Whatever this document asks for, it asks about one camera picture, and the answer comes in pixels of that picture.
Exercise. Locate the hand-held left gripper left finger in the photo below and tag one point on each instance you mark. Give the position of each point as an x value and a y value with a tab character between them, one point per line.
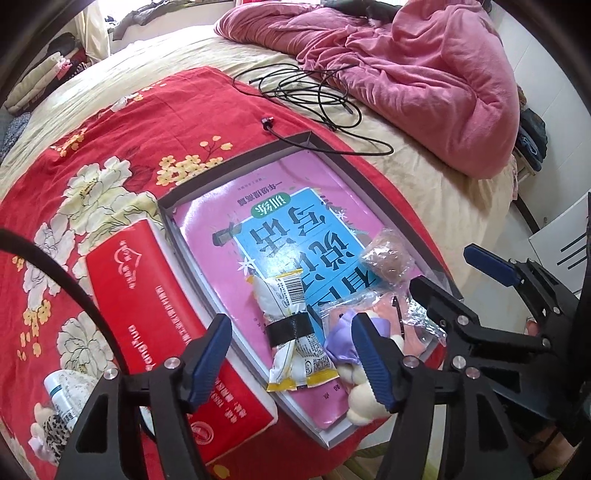
210	355

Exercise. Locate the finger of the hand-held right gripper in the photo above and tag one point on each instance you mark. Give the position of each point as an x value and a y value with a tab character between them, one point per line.
489	263
443	309

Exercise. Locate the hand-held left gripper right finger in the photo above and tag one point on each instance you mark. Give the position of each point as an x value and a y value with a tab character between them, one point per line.
369	364

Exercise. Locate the white plush toy purple dress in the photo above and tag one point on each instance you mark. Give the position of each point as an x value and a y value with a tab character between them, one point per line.
341	339

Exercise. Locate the brown item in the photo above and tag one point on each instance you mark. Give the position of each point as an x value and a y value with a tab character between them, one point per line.
390	265

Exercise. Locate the yellow snack packet black band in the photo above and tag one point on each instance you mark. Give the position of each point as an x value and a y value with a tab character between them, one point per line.
286	295

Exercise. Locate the dark cardboard box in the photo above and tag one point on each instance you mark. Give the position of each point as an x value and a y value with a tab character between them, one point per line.
231	167

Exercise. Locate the white panel with black lines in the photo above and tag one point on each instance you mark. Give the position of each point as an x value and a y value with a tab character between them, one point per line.
554	230

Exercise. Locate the red box lid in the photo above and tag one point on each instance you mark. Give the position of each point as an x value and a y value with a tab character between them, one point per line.
152	300

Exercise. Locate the dark blue garment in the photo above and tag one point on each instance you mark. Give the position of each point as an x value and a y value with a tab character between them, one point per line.
531	138

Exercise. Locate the white supplement bottle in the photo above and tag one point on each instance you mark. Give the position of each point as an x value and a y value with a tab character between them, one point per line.
60	397

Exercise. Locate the leopard print cloth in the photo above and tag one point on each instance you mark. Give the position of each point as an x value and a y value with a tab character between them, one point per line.
53	436

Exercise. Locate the pink and blue book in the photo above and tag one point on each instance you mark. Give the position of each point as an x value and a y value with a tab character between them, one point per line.
286	184

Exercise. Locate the pink duvet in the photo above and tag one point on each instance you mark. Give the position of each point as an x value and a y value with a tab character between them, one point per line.
415	69

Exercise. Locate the red and beige floral quilt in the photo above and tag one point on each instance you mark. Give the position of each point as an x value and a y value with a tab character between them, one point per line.
138	115

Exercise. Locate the black garment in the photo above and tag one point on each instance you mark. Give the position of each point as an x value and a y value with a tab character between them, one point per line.
364	7

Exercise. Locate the grey quilted mattress pad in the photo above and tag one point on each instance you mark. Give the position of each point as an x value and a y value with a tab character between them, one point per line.
11	131

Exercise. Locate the pile of folded clothes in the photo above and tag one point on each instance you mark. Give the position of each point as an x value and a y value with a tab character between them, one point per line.
32	76

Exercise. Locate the beige curtain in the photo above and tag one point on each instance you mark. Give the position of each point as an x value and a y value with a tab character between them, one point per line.
94	32

